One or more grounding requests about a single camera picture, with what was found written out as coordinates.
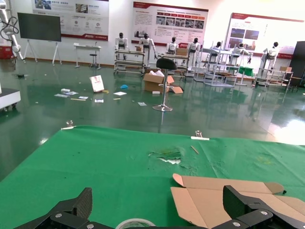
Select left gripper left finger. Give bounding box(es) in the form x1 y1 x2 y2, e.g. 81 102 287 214
14 187 112 229

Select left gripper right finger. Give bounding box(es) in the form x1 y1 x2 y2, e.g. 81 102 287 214
209 185 305 229

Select flat brown cardboard box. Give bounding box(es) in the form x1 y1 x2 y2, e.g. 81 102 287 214
170 173 305 229

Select large open cardboard box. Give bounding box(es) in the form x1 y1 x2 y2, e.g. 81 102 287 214
142 69 174 94

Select green table cloth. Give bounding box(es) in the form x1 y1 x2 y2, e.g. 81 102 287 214
0 124 305 229

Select white tape roll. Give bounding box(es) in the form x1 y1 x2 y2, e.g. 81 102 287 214
115 218 157 229

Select silver binder clip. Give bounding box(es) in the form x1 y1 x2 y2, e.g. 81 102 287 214
190 130 210 141
61 120 77 131

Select white wheeled platform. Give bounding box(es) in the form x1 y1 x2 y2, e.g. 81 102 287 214
0 87 21 112

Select metal shelf rack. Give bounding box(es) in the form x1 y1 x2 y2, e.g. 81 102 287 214
113 49 146 75
157 53 189 77
254 68 290 89

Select white red paper bag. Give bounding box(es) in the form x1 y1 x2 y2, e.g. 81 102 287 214
89 74 105 93

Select flat cardboard piece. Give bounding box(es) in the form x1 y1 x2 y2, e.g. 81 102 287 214
169 84 184 94

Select green cloth on rack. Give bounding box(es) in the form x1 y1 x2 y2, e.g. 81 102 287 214
238 66 255 77

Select brown wooden table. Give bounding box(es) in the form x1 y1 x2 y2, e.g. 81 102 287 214
285 75 303 93

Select small black stool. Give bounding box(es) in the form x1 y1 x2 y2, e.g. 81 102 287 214
89 53 102 70

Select white humanoid robot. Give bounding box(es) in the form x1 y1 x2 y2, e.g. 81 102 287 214
261 42 281 74
139 33 158 67
186 37 201 72
230 42 254 65
209 41 224 52
166 36 179 55
114 32 129 60

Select black cabinet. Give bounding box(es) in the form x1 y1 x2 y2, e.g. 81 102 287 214
289 40 305 88

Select black bar stool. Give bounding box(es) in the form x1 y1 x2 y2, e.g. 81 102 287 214
152 58 178 112

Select white desk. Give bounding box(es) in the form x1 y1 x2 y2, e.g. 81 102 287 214
73 42 102 69

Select red cabinet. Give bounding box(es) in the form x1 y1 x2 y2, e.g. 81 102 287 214
0 45 15 60

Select black screen on stand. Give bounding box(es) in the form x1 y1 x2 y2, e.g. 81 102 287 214
17 12 63 65

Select white metal frame rack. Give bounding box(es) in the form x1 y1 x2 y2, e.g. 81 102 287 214
193 41 248 88

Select wall poster board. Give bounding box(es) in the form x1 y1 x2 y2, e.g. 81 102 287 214
225 12 305 55
32 0 110 42
132 1 209 46

